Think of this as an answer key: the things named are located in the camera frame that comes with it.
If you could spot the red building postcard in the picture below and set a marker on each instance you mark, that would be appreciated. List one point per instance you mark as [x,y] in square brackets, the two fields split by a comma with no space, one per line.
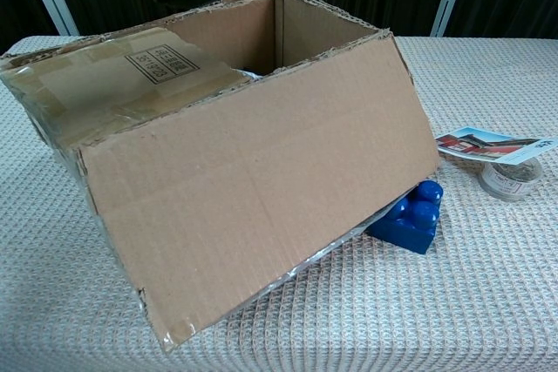
[475,143]

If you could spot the beige waffle tablecloth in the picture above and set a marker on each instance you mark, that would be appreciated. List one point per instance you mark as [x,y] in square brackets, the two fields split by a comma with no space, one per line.
[392,311]

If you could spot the blue plastic building block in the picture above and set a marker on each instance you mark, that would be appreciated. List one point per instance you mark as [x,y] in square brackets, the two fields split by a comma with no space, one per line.
[414,237]

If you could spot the white printed snack bag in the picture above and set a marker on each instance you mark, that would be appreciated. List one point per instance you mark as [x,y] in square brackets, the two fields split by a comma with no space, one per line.
[249,76]

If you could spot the brown cardboard box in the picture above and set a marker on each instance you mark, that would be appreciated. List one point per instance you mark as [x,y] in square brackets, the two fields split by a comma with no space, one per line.
[261,193]

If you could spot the round clear plastic container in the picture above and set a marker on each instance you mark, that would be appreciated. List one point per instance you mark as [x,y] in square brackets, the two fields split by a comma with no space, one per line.
[510,182]

